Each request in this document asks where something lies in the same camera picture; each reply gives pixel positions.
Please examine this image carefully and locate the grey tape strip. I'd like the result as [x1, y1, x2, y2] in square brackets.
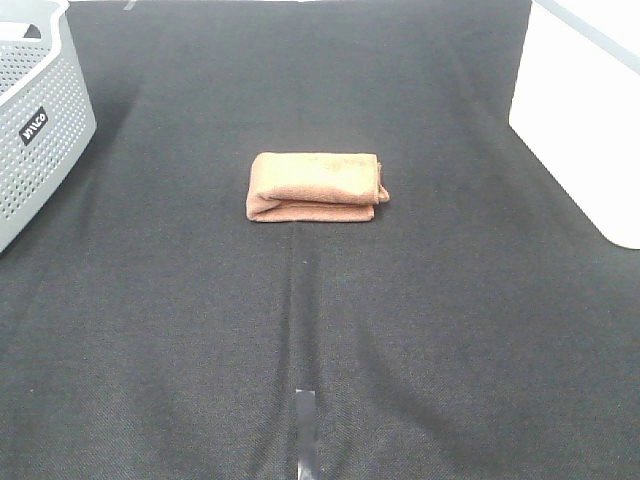
[295, 389, 320, 480]

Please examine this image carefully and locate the grey perforated basket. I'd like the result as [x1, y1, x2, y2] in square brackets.
[1, 1, 96, 248]

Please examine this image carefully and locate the black tablecloth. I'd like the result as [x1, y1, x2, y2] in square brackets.
[1, 1, 639, 479]

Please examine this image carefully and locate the white plastic bin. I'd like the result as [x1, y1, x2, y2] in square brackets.
[509, 1, 639, 250]

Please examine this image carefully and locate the brown towel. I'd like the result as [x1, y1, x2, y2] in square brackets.
[246, 152, 390, 223]

